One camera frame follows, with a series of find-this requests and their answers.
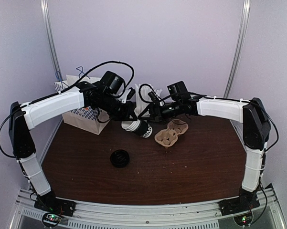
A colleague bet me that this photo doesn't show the black paper cups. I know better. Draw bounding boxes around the black paper cups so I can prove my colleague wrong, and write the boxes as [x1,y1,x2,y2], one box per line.
[121,120,153,138]

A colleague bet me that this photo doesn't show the aluminium frame post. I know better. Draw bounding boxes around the aluminium frame post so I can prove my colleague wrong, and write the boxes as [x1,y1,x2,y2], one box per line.
[40,0,62,80]
[223,0,251,98]

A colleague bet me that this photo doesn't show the left aluminium frame post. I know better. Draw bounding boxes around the left aluminium frame post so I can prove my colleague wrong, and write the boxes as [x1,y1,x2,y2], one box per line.
[40,0,62,80]

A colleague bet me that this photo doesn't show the blue checkered paper bag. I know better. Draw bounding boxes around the blue checkered paper bag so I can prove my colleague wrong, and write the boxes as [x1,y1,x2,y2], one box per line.
[54,66,109,135]

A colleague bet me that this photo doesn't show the aluminium front rail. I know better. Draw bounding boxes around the aluminium front rail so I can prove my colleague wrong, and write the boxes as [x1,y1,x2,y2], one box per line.
[7,187,287,229]

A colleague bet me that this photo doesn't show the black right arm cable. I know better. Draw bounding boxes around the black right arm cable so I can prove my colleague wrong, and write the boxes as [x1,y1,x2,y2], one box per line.
[138,83,158,103]

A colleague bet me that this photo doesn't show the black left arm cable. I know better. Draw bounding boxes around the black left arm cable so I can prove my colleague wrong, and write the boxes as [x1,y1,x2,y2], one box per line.
[0,61,136,158]

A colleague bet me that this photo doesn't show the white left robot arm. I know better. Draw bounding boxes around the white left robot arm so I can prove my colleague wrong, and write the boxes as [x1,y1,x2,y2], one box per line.
[7,82,100,212]

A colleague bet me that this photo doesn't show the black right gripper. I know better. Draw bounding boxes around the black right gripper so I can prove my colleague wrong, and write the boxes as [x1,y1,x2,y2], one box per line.
[138,100,182,125]

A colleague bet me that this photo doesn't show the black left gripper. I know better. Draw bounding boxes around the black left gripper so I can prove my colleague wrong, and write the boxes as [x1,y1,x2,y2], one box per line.
[95,92,138,121]

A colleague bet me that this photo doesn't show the brown cardboard cup carrier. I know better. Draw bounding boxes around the brown cardboard cup carrier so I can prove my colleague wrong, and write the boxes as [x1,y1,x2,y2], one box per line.
[154,119,189,148]

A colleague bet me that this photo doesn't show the right aluminium frame post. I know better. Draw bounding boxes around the right aluminium frame post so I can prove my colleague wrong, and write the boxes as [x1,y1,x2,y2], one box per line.
[223,0,251,98]

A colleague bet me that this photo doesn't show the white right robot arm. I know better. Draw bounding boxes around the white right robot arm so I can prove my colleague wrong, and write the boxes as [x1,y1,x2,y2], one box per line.
[145,95,271,211]

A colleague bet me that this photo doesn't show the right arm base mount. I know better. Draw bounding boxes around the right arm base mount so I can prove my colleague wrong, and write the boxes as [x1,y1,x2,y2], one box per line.
[219,197,260,227]

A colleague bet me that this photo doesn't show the remaining black lids stack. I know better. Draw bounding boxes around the remaining black lids stack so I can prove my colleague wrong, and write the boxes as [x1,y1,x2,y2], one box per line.
[110,149,130,168]

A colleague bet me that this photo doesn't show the wrapped white straws bundle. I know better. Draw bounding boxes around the wrapped white straws bundle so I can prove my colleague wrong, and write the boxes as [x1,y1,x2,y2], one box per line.
[135,84,163,109]

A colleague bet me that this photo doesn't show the white cup holding straws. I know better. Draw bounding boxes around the white cup holding straws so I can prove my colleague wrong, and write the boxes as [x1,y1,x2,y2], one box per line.
[134,107,150,120]

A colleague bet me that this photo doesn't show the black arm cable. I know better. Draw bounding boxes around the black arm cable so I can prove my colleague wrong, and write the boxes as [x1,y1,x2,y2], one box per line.
[138,83,158,103]
[0,61,136,158]

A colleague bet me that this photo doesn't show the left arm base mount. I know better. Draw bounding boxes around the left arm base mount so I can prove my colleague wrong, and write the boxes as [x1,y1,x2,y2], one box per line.
[34,198,76,228]

